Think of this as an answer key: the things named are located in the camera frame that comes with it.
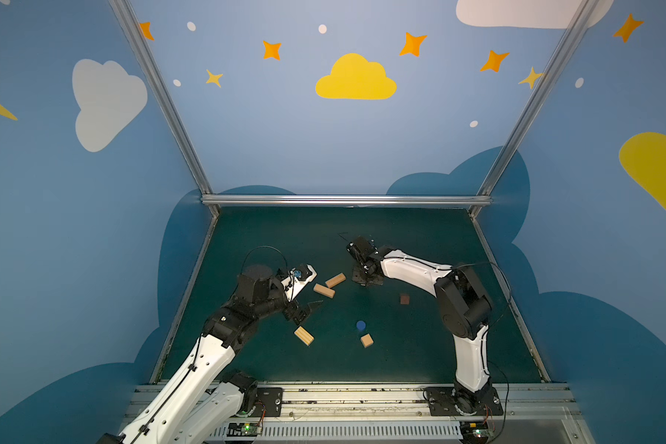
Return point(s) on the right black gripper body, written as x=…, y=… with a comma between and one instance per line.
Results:
x=366, y=272

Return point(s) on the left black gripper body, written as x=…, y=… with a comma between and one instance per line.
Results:
x=297, y=311

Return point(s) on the long wood block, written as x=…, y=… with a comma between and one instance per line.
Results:
x=324, y=290
x=334, y=281

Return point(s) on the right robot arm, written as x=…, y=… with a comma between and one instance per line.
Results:
x=465, y=309

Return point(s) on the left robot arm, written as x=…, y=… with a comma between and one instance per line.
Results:
x=177, y=414

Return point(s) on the wide wood block front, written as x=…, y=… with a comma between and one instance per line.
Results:
x=304, y=336

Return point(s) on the small wood cube front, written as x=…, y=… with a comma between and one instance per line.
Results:
x=366, y=340

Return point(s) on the rear horizontal aluminium bar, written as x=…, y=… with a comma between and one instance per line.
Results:
x=345, y=200

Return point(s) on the left controller board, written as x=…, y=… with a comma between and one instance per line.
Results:
x=243, y=430

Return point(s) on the controller board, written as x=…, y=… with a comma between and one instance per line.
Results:
x=475, y=433
x=243, y=430

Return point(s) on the right controller board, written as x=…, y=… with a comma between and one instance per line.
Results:
x=475, y=433

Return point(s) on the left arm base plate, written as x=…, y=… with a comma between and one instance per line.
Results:
x=268, y=400

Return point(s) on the aluminium rail front frame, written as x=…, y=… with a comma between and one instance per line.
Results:
x=320, y=412

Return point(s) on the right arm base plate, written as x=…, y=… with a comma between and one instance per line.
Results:
x=444, y=400

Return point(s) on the left diagonal aluminium post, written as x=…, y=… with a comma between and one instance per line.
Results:
x=130, y=26

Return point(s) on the diagonal aluminium post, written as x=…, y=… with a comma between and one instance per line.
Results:
x=130, y=26
x=562, y=54

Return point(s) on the right diagonal aluminium post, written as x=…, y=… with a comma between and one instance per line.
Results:
x=562, y=54

